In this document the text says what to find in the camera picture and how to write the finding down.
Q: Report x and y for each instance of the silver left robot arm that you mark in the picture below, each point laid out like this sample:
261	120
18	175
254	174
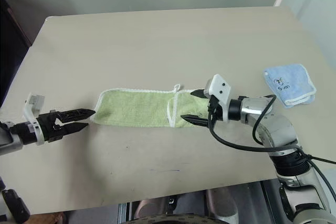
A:
18	132

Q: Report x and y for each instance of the blue cloth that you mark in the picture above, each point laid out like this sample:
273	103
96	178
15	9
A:
288	77

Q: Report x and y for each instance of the green towel with white trim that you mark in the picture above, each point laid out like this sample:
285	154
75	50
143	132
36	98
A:
131	106

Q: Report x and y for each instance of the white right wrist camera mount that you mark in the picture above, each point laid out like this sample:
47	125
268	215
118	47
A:
220	85

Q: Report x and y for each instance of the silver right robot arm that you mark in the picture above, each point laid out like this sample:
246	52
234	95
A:
275	127

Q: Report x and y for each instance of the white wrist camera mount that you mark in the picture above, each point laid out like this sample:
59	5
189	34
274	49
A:
29	111
220	85

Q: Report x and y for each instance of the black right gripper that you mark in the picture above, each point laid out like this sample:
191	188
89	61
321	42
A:
215	115

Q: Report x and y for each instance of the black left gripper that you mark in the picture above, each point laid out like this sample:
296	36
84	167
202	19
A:
48	128

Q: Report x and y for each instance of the metal table frame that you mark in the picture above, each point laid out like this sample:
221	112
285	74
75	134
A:
123	213

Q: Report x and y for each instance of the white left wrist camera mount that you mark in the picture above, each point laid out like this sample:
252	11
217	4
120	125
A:
29	111

